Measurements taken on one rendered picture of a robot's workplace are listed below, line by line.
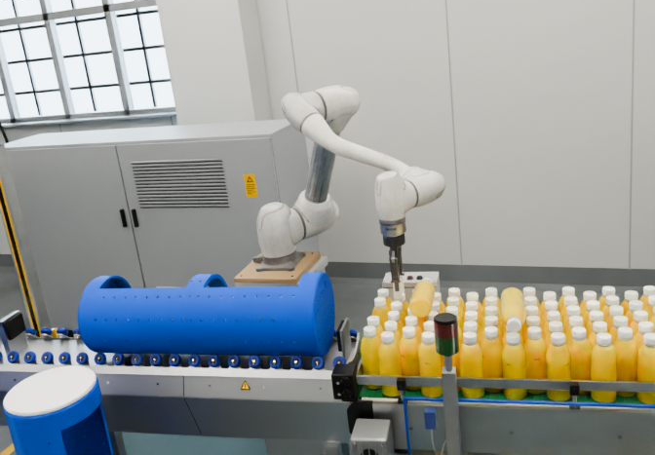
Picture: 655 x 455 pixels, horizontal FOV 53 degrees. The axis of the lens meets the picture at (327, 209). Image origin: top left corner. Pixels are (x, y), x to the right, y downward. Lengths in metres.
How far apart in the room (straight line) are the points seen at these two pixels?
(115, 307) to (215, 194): 1.76
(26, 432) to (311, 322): 0.92
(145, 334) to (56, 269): 2.69
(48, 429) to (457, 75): 3.49
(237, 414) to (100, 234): 2.47
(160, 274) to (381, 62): 2.12
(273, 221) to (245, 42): 2.29
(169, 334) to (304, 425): 0.57
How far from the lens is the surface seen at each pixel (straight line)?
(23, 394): 2.37
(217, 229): 4.15
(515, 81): 4.71
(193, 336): 2.33
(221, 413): 2.49
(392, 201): 2.18
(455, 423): 1.97
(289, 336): 2.20
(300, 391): 2.31
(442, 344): 1.83
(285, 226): 2.86
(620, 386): 2.12
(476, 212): 4.94
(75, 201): 4.72
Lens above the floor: 2.07
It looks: 16 degrees down
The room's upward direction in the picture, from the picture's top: 7 degrees counter-clockwise
